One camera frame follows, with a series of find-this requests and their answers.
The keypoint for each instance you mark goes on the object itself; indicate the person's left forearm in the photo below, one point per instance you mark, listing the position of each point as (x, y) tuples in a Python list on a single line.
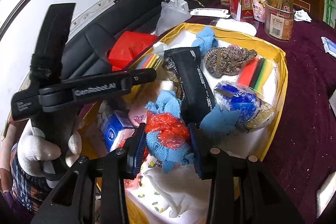
[(23, 187)]

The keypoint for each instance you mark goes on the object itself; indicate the black leather sofa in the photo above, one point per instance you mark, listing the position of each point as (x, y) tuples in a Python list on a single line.
[(99, 37)]

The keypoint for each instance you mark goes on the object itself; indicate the white plate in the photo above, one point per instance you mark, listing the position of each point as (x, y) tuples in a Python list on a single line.
[(236, 27)]

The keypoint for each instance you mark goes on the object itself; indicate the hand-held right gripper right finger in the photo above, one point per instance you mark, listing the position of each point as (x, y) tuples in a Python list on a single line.
[(197, 153)]

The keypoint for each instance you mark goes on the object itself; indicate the small blue white tissue packet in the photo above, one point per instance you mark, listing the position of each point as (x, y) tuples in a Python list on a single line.
[(115, 132)]

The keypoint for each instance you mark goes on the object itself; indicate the black packet orange crab print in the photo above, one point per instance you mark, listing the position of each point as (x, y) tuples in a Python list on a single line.
[(191, 87)]

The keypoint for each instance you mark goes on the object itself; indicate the white paper card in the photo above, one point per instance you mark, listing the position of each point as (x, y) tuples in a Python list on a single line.
[(302, 16)]

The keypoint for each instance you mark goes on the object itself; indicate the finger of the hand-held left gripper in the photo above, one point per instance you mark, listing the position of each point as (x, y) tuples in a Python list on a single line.
[(92, 91)]

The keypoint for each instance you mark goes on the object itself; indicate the light blue cloth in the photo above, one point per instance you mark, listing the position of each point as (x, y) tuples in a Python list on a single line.
[(157, 154)]

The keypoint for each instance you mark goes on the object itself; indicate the person's left hand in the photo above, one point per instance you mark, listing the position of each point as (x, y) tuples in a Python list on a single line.
[(34, 150)]

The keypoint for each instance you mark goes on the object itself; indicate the white cloth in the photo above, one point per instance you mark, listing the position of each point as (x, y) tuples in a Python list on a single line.
[(183, 192)]

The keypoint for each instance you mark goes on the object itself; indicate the white label card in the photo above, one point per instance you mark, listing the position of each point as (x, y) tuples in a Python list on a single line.
[(210, 12)]

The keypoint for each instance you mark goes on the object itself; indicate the white pink cup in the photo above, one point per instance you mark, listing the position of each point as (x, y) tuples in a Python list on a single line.
[(258, 3)]

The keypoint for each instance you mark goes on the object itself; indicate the white plastic bag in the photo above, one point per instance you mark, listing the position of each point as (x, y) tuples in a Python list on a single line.
[(170, 16)]

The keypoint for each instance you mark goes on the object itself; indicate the red plastic net bag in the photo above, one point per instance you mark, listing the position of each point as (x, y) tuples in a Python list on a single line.
[(170, 129)]

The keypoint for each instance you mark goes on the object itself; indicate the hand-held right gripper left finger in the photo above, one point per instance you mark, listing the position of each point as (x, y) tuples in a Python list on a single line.
[(137, 150)]

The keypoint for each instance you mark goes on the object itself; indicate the yellow box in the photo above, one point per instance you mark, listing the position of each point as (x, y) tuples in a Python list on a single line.
[(281, 98)]

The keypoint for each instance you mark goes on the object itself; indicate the speckled knit cap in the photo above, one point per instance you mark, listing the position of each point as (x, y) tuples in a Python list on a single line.
[(223, 64)]

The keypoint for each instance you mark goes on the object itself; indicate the blue tissue pack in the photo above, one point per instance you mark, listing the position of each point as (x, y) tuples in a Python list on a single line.
[(244, 103)]

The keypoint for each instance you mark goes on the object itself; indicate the pink white packet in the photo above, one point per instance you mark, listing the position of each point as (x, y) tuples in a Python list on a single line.
[(137, 119)]

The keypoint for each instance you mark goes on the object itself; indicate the coloured sheets pack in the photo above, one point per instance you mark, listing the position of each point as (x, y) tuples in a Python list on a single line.
[(147, 61), (257, 71)]

